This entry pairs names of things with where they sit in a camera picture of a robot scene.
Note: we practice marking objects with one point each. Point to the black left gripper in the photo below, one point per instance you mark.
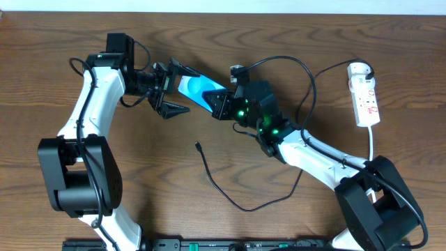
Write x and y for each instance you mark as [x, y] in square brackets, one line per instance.
[160, 88]

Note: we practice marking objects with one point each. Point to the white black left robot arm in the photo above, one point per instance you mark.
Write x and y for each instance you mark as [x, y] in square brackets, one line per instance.
[81, 175]

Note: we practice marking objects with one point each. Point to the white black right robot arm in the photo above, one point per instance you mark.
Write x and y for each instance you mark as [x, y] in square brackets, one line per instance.
[379, 210]

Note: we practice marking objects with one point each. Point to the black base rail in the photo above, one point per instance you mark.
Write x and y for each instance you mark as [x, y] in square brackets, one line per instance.
[172, 244]

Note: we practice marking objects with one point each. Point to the blue screen Galaxy smartphone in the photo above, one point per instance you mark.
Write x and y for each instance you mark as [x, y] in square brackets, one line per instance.
[193, 88]

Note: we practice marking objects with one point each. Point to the white USB wall charger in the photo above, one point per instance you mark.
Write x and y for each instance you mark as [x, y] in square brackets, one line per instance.
[360, 69]

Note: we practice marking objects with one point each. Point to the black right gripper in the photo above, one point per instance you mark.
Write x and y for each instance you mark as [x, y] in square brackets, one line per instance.
[229, 105]

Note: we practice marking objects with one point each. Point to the white power strip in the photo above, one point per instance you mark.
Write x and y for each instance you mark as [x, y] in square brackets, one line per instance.
[365, 105]

